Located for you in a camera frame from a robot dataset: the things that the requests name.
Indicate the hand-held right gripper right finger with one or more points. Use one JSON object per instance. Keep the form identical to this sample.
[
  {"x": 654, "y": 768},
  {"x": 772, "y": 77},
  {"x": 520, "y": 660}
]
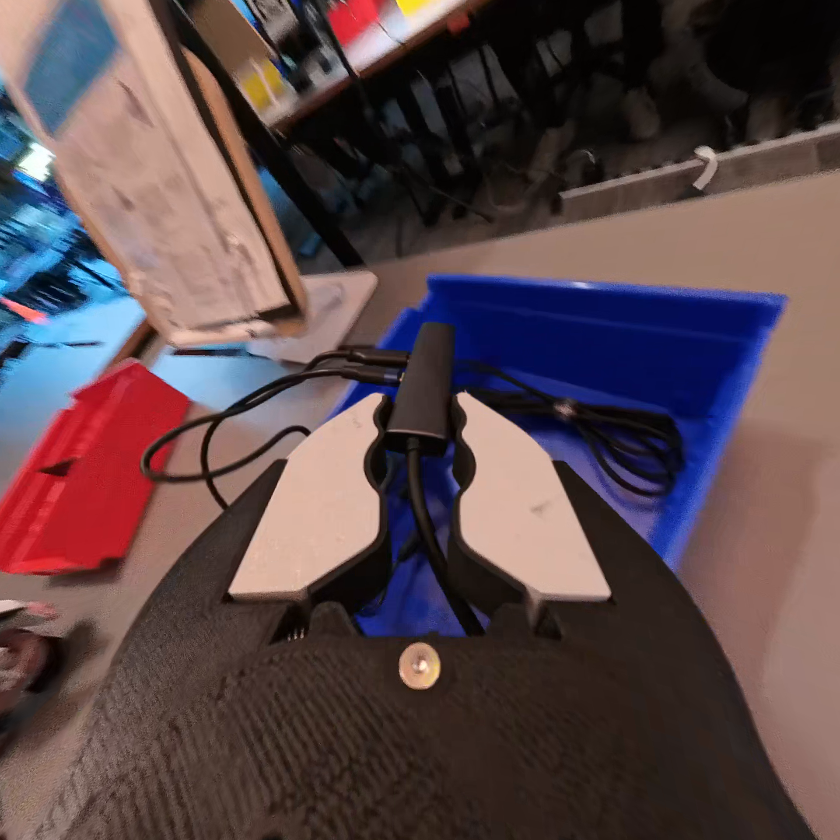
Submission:
[{"x": 525, "y": 505}]

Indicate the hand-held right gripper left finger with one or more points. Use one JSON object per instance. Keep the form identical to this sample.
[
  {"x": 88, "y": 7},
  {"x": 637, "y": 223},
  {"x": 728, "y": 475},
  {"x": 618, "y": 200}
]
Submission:
[{"x": 315, "y": 499}]

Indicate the grey USB hub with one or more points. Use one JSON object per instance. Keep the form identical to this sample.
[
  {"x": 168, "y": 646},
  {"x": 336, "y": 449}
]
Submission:
[{"x": 423, "y": 380}]

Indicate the blue plastic bin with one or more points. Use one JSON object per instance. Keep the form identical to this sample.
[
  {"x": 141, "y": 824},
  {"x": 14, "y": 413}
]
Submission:
[{"x": 590, "y": 328}]

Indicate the grey desk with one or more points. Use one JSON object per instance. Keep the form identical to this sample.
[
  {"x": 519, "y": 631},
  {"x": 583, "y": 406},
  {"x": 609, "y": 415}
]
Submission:
[{"x": 754, "y": 459}]

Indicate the red plastic bin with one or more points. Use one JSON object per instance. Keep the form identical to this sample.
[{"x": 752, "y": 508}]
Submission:
[{"x": 85, "y": 472}]

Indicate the wooden document stand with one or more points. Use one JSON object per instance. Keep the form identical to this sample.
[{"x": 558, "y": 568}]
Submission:
[{"x": 262, "y": 197}]

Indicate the laminated exercise sheet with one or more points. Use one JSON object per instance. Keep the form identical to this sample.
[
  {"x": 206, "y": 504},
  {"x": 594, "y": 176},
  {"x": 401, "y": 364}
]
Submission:
[{"x": 151, "y": 197}]

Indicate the black framed instruction sheet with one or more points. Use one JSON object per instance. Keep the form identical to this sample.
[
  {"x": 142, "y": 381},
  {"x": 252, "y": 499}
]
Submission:
[{"x": 216, "y": 111}]

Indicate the yellow box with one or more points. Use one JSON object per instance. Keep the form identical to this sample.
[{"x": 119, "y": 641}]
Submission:
[{"x": 262, "y": 85}]

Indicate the wooden-edged background table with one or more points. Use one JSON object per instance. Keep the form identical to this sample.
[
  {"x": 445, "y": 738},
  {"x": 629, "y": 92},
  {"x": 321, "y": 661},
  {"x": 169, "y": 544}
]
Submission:
[{"x": 394, "y": 46}]

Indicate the red box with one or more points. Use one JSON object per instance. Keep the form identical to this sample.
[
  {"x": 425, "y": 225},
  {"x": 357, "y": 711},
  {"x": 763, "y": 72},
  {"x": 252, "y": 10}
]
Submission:
[{"x": 354, "y": 19}]

